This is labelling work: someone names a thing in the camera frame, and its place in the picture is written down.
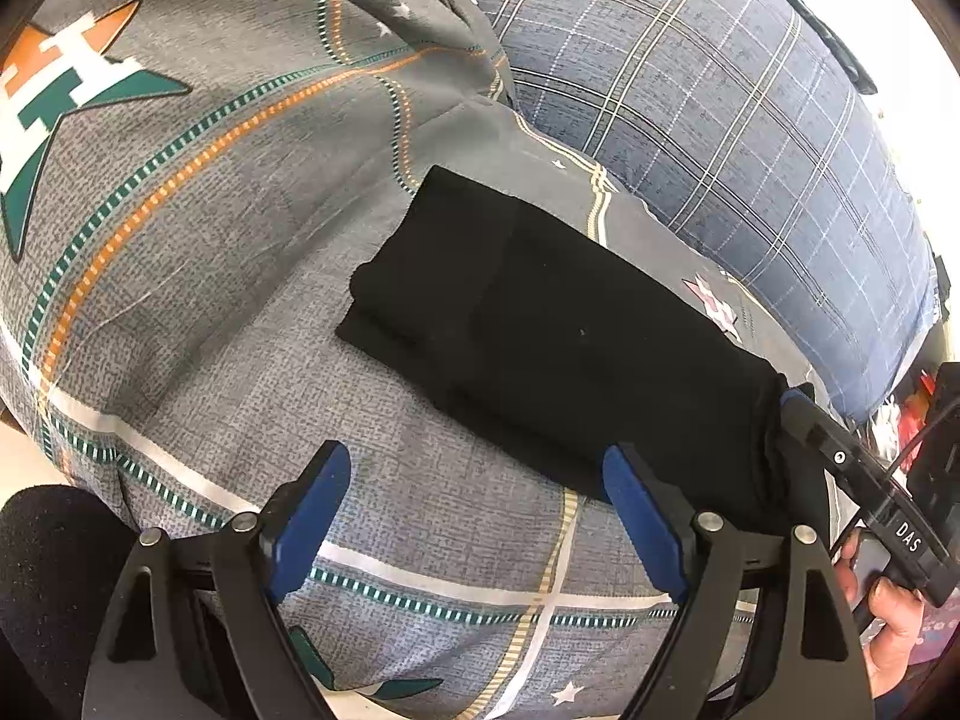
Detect person's right hand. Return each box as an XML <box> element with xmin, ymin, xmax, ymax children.
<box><xmin>833</xmin><ymin>530</ymin><xmax>928</xmax><ymax>701</ymax></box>

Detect black pants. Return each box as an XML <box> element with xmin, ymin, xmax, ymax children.
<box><xmin>337</xmin><ymin>167</ymin><xmax>830</xmax><ymax>535</ymax></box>

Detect pink patterned garment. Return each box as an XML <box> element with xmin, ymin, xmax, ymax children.
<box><xmin>910</xmin><ymin>590</ymin><xmax>960</xmax><ymax>665</ymax></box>

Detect red clutter on nightstand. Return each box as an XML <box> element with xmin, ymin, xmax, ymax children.
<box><xmin>871</xmin><ymin>369</ymin><xmax>935</xmax><ymax>458</ymax></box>

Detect blue plaid pillow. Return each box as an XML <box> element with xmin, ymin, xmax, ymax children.
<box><xmin>477</xmin><ymin>0</ymin><xmax>940</xmax><ymax>421</ymax></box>

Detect black fleece sleeve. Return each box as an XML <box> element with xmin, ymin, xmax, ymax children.
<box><xmin>2</xmin><ymin>484</ymin><xmax>137</xmax><ymax>718</ymax></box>

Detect grey patterned bed sheet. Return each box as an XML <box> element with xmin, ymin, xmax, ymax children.
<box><xmin>2</xmin><ymin>0</ymin><xmax>817</xmax><ymax>718</ymax></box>

